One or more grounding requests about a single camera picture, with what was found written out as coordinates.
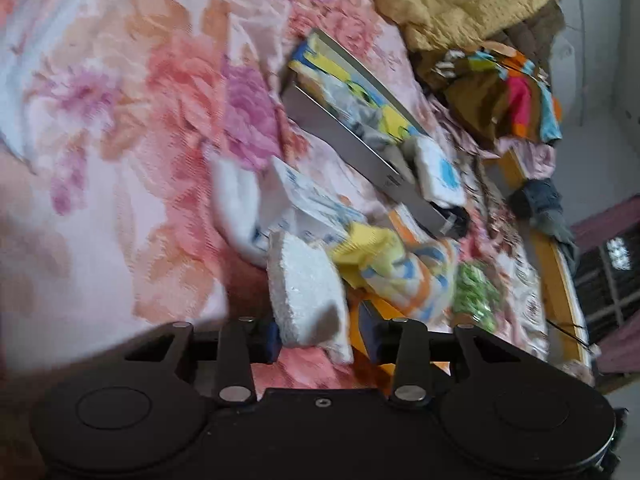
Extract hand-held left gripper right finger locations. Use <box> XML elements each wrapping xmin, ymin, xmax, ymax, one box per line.
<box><xmin>361</xmin><ymin>307</ymin><xmax>527</xmax><ymax>408</ymax></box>

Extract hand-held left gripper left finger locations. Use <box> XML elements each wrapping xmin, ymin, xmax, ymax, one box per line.
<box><xmin>122</xmin><ymin>316</ymin><xmax>282</xmax><ymax>407</ymax></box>

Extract white quilted cloth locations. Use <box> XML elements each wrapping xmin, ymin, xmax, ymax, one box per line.
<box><xmin>267</xmin><ymin>230</ymin><xmax>355</xmax><ymax>366</ymax></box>

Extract grey shallow box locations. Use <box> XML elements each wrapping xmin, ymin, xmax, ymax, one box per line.
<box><xmin>280</xmin><ymin>26</ymin><xmax>453</xmax><ymax>237</ymax></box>

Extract white cloth with blue print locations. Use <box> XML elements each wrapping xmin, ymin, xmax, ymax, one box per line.
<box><xmin>414</xmin><ymin>136</ymin><xmax>467</xmax><ymax>207</ymax></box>

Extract white soft cloth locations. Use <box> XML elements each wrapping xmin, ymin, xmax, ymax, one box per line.
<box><xmin>210</xmin><ymin>157</ymin><xmax>281</xmax><ymax>267</ymax></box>

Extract orange knit beanie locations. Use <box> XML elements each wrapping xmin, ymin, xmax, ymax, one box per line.
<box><xmin>347</xmin><ymin>296</ymin><xmax>401</xmax><ymax>378</ymax></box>

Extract orange striped sock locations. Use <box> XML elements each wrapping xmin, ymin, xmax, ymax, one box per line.
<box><xmin>357</xmin><ymin>207</ymin><xmax>458</xmax><ymax>323</ymax></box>

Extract green knitted pouch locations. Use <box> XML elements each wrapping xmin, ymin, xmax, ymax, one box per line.
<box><xmin>452</xmin><ymin>260</ymin><xmax>503</xmax><ymax>333</ymax></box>

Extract black cloth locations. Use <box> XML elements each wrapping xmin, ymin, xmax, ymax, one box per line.
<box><xmin>431</xmin><ymin>202</ymin><xmax>472</xmax><ymax>240</ymax></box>

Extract white printed packet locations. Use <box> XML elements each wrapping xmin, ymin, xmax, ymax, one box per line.
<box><xmin>270</xmin><ymin>156</ymin><xmax>368</xmax><ymax>248</ymax></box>

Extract brocade floral blanket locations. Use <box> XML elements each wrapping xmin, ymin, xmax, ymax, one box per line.
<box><xmin>462</xmin><ymin>155</ymin><xmax>553</xmax><ymax>361</ymax></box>

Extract blue jeans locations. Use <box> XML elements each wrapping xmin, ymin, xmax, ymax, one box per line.
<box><xmin>509</xmin><ymin>177</ymin><xmax>563</xmax><ymax>223</ymax></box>

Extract barred window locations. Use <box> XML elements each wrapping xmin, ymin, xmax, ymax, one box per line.
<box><xmin>575</xmin><ymin>232</ymin><xmax>640</xmax><ymax>331</ymax></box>

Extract pink curtain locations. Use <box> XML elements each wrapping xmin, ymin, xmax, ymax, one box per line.
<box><xmin>570</xmin><ymin>200</ymin><xmax>640</xmax><ymax>376</ymax></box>

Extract cartoon print towel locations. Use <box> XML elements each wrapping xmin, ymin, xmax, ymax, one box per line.
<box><xmin>289</xmin><ymin>35</ymin><xmax>423</xmax><ymax>147</ymax></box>

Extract brown multicolour garment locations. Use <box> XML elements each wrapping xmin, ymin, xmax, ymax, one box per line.
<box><xmin>417</xmin><ymin>42</ymin><xmax>563</xmax><ymax>143</ymax></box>

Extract dark olive padded jacket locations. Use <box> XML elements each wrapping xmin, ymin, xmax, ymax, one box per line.
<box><xmin>492</xmin><ymin>0</ymin><xmax>568</xmax><ymax>61</ymax></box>

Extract wooden bed rail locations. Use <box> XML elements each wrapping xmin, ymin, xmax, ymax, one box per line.
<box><xmin>492</xmin><ymin>147</ymin><xmax>601</xmax><ymax>383</ymax></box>

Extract black cable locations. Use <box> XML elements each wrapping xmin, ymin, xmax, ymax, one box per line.
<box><xmin>547</xmin><ymin>320</ymin><xmax>601</xmax><ymax>356</ymax></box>

